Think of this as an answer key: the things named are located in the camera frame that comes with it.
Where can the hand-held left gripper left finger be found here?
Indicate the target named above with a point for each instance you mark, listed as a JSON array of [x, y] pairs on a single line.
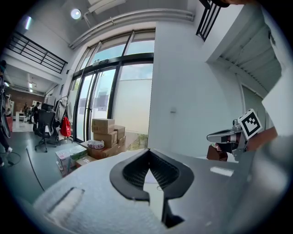
[[91, 194]]

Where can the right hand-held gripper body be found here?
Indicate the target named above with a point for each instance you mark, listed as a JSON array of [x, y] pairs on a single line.
[[249, 124]]

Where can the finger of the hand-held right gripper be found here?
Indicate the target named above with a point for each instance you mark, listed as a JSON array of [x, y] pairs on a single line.
[[217, 136]]

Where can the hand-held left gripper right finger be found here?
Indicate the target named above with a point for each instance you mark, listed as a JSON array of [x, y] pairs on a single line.
[[206, 194]]

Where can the person's right forearm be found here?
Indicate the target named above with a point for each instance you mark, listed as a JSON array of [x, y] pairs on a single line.
[[263, 138]]

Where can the person's light grey sweatshirt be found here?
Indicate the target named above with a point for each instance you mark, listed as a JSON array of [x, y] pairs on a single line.
[[279, 102]]

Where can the green white carton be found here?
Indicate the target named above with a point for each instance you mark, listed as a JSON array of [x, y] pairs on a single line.
[[73, 155]]

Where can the white plastic bag red print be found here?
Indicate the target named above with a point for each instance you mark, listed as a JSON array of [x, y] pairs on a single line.
[[95, 144]]

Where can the stack of brown cardboard boxes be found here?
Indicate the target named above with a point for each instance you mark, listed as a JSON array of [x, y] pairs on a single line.
[[103, 128]]

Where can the black office chair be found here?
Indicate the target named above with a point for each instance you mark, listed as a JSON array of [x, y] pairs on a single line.
[[47, 123]]

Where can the clothes rack with garments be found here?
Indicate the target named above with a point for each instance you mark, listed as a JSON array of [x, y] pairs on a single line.
[[61, 107]]

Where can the black framed glass door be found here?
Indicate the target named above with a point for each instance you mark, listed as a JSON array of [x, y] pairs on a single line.
[[132, 96]]

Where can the black stair railing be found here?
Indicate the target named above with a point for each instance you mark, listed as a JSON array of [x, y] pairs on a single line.
[[208, 20]]

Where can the dark door sign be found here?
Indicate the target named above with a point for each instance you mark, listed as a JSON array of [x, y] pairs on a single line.
[[100, 62]]

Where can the black mezzanine railing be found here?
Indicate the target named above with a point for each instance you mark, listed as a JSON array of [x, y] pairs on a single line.
[[36, 51]]

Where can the white ceiling air conditioner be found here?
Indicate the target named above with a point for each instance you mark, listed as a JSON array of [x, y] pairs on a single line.
[[105, 5]]

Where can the round ceiling lamp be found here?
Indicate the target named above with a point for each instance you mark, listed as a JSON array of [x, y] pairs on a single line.
[[75, 14]]

